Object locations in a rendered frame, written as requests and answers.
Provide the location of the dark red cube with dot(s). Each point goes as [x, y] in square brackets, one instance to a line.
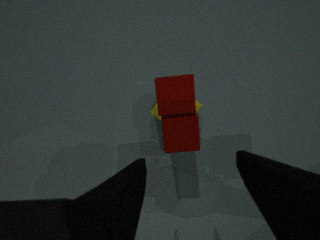
[180, 132]
[175, 94]

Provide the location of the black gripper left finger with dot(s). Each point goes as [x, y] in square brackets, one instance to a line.
[109, 211]

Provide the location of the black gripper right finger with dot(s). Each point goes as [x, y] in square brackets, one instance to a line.
[288, 197]

